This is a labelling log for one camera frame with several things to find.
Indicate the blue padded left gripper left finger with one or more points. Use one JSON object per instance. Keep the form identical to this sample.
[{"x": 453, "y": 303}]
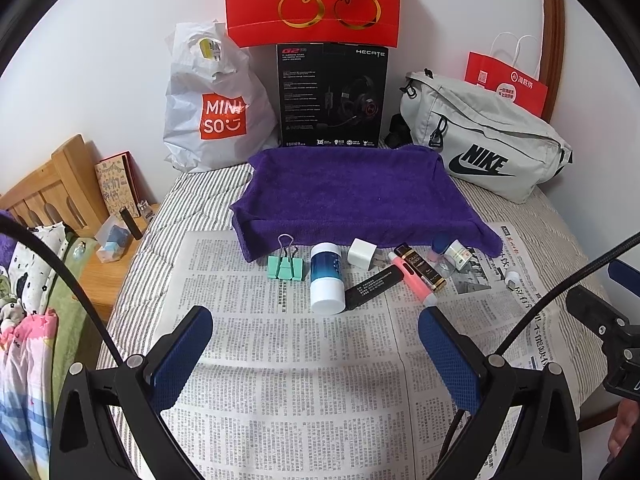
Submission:
[{"x": 170, "y": 362}]

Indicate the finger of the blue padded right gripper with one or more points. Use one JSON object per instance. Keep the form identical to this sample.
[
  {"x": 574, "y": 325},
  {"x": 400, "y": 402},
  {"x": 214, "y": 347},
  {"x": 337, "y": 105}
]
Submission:
[{"x": 622, "y": 273}]

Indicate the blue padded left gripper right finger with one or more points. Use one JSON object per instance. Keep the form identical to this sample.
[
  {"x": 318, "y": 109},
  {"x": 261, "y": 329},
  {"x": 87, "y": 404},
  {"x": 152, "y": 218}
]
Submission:
[{"x": 458, "y": 362}]

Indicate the small white silver jar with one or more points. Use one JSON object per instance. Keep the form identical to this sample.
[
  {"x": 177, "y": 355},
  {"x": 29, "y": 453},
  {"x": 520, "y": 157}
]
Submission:
[{"x": 458, "y": 255}]

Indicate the small white round plug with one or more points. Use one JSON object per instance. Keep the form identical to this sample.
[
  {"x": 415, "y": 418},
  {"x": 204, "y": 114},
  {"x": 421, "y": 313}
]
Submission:
[{"x": 512, "y": 280}]

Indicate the blue and white bottle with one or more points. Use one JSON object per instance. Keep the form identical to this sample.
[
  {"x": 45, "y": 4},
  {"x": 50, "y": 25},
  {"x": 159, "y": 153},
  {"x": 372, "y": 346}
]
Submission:
[{"x": 327, "y": 290}]

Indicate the mint green binder clip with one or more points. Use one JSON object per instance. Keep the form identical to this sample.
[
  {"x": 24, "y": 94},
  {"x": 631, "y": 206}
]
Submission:
[{"x": 286, "y": 265}]

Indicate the person's right hand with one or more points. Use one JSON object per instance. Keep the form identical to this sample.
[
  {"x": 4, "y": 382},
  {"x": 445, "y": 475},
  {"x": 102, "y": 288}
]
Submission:
[{"x": 626, "y": 418}]

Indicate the pink highlighter pen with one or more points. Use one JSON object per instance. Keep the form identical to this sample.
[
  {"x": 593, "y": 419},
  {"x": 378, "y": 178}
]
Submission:
[{"x": 424, "y": 294}]

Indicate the black gold lipstick box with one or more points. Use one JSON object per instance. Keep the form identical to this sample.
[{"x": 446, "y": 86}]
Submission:
[{"x": 426, "y": 272}]

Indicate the black rectangular device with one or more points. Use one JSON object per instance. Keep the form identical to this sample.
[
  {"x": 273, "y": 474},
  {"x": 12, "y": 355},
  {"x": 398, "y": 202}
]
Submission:
[{"x": 372, "y": 287}]

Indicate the blue capped small bottle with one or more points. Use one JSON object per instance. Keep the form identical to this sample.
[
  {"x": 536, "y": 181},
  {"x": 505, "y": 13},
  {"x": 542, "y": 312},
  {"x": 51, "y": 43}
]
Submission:
[{"x": 438, "y": 248}]

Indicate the wooden nightstand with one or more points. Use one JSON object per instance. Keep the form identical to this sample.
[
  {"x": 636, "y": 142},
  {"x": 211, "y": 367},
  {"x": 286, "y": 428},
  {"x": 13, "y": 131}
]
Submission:
[{"x": 102, "y": 282}]

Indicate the white cube charger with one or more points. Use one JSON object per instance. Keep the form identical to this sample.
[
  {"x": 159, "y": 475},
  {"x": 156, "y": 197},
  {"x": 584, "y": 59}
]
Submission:
[{"x": 361, "y": 253}]

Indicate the newspaper sheet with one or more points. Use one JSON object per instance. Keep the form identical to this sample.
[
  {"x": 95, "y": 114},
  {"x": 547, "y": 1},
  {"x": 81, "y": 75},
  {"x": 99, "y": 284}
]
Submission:
[{"x": 283, "y": 393}]

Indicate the small blue white box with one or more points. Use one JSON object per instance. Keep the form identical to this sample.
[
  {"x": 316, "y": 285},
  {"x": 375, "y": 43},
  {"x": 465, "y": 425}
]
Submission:
[{"x": 113, "y": 239}]

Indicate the purple towel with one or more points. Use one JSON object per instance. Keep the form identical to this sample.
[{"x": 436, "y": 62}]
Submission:
[{"x": 386, "y": 197}]

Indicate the grey Nike waist bag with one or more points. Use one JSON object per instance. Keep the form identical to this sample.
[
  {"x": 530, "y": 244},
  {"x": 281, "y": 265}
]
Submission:
[{"x": 481, "y": 137}]

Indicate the patterned notebook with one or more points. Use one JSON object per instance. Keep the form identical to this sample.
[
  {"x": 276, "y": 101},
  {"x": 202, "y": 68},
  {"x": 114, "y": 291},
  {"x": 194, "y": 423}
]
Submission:
[{"x": 116, "y": 183}]

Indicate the wooden bed headboard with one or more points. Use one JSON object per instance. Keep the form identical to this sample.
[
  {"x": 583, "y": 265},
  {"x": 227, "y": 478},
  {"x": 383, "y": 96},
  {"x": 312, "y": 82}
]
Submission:
[{"x": 63, "y": 189}]

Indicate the small red paper bag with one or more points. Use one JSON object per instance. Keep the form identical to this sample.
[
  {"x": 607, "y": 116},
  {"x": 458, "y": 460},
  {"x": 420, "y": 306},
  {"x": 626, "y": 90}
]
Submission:
[{"x": 506, "y": 79}]

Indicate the white Miniso plastic bag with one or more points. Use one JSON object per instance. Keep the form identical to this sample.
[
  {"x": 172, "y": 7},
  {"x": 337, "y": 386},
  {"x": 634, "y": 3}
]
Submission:
[{"x": 217, "y": 113}]

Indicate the black Hecate headphone box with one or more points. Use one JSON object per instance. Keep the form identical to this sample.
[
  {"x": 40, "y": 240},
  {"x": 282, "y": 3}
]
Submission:
[{"x": 331, "y": 94}]

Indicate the wooden chair back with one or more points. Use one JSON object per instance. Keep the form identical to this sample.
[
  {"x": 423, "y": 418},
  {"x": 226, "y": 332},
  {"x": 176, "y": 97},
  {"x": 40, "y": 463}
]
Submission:
[{"x": 552, "y": 52}]

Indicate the red cherries gift bag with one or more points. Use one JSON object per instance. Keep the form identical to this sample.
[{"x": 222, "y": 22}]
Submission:
[{"x": 253, "y": 23}]

